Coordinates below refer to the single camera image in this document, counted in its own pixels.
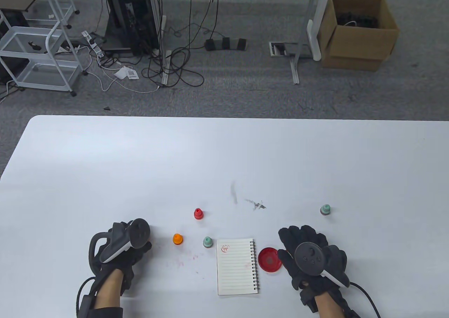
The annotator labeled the person's left hand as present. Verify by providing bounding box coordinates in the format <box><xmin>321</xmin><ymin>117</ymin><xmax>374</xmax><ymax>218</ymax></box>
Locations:
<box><xmin>101</xmin><ymin>241</ymin><xmax>153</xmax><ymax>296</ymax></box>

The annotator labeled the person's right hand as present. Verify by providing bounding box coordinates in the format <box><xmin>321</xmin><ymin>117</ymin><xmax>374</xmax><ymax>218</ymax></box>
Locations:
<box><xmin>277</xmin><ymin>226</ymin><xmax>348</xmax><ymax>296</ymax></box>

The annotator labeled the red ink pad lid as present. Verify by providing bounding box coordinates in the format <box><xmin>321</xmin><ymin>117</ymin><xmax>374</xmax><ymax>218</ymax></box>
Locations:
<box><xmin>258</xmin><ymin>247</ymin><xmax>283</xmax><ymax>273</ymax></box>

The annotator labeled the white lined spiral notebook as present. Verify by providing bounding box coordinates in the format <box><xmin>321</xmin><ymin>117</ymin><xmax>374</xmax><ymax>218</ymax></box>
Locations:
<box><xmin>216</xmin><ymin>238</ymin><xmax>261</xmax><ymax>296</ymax></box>

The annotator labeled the person's left forearm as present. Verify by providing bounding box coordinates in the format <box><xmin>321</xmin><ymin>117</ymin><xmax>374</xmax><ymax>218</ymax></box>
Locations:
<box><xmin>94</xmin><ymin>272</ymin><xmax>124</xmax><ymax>310</ymax></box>

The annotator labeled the person's right forearm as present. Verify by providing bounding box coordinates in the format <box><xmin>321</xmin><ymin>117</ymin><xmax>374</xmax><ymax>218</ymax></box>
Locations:
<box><xmin>315</xmin><ymin>292</ymin><xmax>346</xmax><ymax>318</ymax></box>

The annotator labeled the metal desk leg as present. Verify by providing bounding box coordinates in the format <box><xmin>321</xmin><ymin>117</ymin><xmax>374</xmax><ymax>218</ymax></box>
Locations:
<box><xmin>288</xmin><ymin>0</ymin><xmax>321</xmax><ymax>85</ymax></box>
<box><xmin>160</xmin><ymin>15</ymin><xmax>173</xmax><ymax>87</ymax></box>

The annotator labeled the metal floor socket box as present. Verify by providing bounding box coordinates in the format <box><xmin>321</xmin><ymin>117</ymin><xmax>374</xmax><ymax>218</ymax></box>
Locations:
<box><xmin>269</xmin><ymin>41</ymin><xmax>313</xmax><ymax>59</ymax></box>

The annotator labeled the brown cardboard box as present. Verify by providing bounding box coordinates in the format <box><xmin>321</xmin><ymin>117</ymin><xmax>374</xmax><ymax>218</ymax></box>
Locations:
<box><xmin>317</xmin><ymin>0</ymin><xmax>401</xmax><ymax>72</ymax></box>

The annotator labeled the white plastic panel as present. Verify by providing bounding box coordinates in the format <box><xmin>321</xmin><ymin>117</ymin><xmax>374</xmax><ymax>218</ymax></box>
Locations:
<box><xmin>307</xmin><ymin>0</ymin><xmax>331</xmax><ymax>62</ymax></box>

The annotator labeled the grey power strip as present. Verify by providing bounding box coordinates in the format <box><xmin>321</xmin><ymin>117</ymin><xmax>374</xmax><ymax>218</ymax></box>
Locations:
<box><xmin>205</xmin><ymin>39</ymin><xmax>250</xmax><ymax>51</ymax></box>

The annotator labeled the white rolling cart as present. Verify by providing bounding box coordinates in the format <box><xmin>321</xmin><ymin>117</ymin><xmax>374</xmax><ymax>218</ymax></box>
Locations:
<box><xmin>0</xmin><ymin>0</ymin><xmax>89</xmax><ymax>97</ymax></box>

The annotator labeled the white power strip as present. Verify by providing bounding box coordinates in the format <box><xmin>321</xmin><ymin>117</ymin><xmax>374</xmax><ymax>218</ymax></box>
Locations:
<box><xmin>81</xmin><ymin>30</ymin><xmax>106</xmax><ymax>59</ymax></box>

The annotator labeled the black computer tower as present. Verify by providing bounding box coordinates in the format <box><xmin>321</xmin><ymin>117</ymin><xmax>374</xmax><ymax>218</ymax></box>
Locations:
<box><xmin>101</xmin><ymin>0</ymin><xmax>161</xmax><ymax>56</ymax></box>

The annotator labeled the black glove cable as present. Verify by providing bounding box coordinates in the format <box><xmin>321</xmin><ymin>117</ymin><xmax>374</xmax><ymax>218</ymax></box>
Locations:
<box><xmin>349</xmin><ymin>282</ymin><xmax>382</xmax><ymax>318</ymax></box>
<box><xmin>75</xmin><ymin>277</ymin><xmax>97</xmax><ymax>318</ymax></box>

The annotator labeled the white cable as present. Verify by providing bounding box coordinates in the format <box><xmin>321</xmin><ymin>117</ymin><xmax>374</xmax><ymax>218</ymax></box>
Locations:
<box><xmin>83</xmin><ymin>53</ymin><xmax>162</xmax><ymax>94</ymax></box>

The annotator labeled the tangle of black cables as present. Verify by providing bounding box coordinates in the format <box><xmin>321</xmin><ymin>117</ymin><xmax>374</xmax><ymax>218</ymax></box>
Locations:
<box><xmin>336</xmin><ymin>11</ymin><xmax>380</xmax><ymax>29</ymax></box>

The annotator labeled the black cable bundle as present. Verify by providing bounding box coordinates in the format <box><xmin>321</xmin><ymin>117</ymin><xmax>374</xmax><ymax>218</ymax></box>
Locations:
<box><xmin>142</xmin><ymin>0</ymin><xmax>225</xmax><ymax>87</ymax></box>

